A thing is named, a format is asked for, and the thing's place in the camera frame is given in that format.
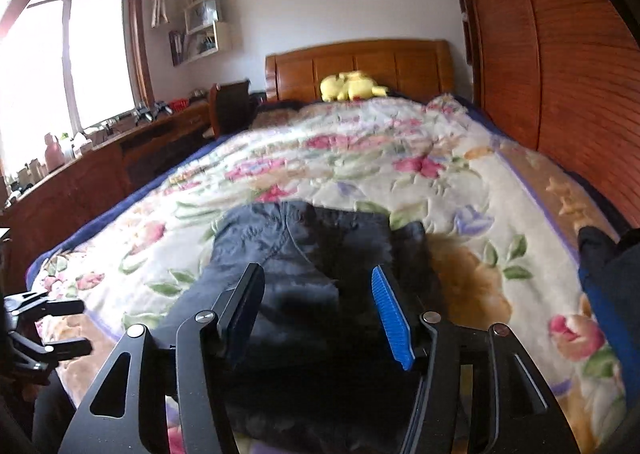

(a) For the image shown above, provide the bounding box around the wooden bed headboard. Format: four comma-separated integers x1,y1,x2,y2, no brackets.
264,38,455,102

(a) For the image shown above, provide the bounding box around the white wall shelf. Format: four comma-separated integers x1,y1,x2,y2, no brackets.
169,0,233,66

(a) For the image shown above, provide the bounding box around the wooden slatted wardrobe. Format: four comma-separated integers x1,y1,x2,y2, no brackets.
445,0,640,230

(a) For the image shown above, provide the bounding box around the wooden desk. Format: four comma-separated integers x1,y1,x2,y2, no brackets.
0,99,213,285

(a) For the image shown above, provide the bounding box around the dark wooden chair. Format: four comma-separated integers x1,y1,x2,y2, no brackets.
207,79,256,140

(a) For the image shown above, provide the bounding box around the floral blanket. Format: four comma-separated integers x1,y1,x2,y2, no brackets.
30,93,631,454

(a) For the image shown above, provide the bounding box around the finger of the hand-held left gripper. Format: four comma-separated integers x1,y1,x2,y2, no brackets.
4,291,86,319
9,327,94,371

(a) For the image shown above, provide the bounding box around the person's dark blue-striped clothing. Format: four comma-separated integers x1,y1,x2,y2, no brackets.
577,225,640,454

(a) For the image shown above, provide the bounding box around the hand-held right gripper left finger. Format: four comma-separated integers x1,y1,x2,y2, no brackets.
59,261,266,454

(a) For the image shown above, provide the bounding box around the dark pillow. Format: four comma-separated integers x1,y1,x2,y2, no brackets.
250,92,321,116

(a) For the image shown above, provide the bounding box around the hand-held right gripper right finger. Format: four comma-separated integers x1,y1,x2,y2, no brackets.
371,265,581,454

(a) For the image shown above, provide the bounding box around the black jacket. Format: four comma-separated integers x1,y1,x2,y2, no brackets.
155,201,446,450

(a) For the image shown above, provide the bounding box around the yellow plush toy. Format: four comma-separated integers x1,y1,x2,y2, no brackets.
319,70,388,102

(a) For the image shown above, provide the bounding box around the window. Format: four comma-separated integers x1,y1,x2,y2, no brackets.
0,0,151,175

